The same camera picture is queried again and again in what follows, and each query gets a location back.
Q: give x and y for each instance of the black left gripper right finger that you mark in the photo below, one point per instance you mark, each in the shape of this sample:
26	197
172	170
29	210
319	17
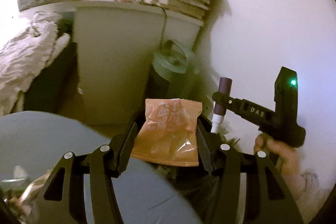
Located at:
267	197

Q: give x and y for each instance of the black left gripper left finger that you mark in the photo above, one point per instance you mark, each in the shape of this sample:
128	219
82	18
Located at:
80	185

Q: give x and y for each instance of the brown and white tube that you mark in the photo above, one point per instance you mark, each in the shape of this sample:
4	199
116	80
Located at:
219	112

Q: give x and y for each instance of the orange snack packet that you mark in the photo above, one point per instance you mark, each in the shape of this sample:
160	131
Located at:
168	136

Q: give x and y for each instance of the black round trash bin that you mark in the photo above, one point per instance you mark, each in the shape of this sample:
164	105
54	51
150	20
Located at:
196	185

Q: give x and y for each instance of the right hand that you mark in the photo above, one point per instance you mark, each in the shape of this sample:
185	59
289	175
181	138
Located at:
290	169

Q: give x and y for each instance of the grey sleeve cuff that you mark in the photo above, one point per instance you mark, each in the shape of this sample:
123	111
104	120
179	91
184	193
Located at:
313	197

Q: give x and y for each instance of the green lidded kettle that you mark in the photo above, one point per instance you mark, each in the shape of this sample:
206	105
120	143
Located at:
173	72

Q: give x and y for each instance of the white patterned bed quilt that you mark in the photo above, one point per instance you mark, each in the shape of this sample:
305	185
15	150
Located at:
25	56

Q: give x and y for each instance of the white bedside cabinet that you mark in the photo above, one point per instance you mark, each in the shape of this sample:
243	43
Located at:
115	45

